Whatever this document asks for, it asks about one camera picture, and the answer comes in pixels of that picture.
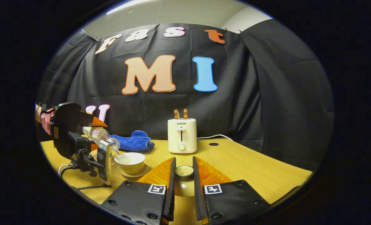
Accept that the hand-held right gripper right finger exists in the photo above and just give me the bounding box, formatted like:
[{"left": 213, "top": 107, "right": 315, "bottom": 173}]
[{"left": 192, "top": 156, "right": 272, "bottom": 225}]

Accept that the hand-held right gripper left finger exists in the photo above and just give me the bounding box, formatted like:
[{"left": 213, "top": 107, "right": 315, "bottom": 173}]
[{"left": 100, "top": 157, "right": 177, "bottom": 225}]

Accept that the pale yellow teacup lid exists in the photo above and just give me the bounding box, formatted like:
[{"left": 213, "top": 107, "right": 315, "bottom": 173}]
[{"left": 174, "top": 165, "right": 198, "bottom": 197}]

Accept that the clear plastic water bottle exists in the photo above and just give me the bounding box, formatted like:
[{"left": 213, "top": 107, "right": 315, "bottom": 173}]
[{"left": 83, "top": 127, "right": 121, "bottom": 153}]

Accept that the pale yellow ceramic teacup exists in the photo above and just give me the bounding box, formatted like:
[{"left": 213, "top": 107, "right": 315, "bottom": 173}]
[{"left": 114, "top": 152, "right": 146, "bottom": 174}]

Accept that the pale yellow teacup saucer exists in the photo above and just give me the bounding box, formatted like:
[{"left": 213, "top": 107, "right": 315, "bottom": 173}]
[{"left": 117, "top": 164, "right": 150, "bottom": 178}]

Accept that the blue towel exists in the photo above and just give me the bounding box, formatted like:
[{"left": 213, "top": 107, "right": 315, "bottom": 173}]
[{"left": 110, "top": 130, "right": 155, "bottom": 153}]

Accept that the white toaster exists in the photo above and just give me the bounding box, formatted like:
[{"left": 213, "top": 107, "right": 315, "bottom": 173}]
[{"left": 168, "top": 118, "right": 197, "bottom": 154}]

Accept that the black backdrop cloth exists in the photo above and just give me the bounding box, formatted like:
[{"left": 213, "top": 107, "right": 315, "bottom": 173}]
[{"left": 35, "top": 22, "right": 334, "bottom": 171}]

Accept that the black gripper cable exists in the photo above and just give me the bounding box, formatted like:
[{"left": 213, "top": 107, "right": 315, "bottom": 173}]
[{"left": 75, "top": 184, "right": 111, "bottom": 191}]

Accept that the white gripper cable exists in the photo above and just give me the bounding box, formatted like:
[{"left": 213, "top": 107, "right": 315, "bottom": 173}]
[{"left": 58, "top": 163, "right": 73, "bottom": 176}]

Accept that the white toaster power cable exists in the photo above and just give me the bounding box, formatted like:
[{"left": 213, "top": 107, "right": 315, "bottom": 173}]
[{"left": 197, "top": 134, "right": 234, "bottom": 142}]

